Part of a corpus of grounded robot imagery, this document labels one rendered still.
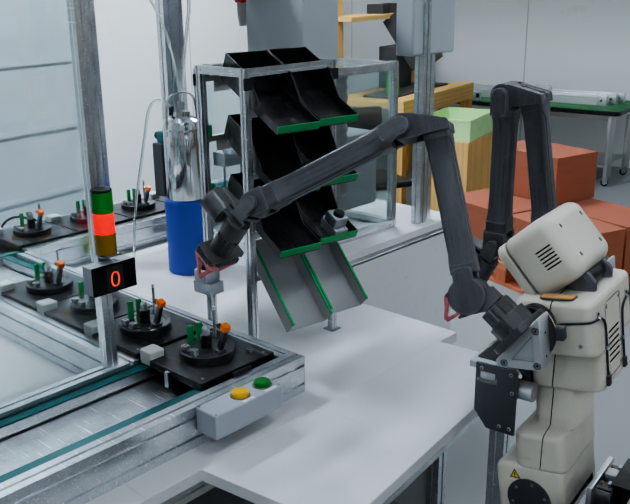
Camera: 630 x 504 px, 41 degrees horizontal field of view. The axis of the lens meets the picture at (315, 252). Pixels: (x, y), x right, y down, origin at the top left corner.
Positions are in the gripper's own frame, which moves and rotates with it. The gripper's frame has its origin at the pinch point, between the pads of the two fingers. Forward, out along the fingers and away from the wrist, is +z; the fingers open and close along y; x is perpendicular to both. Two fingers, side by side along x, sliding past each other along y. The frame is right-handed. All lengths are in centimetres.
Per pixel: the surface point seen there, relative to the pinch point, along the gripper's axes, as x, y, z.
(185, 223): -50, -55, 58
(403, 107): -179, -435, 188
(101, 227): -17.8, 21.1, -3.6
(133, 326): -6.9, 5.8, 30.3
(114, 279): -8.9, 19.5, 5.9
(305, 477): 55, 13, -1
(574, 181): -27, -387, 100
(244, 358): 20.1, -3.7, 12.3
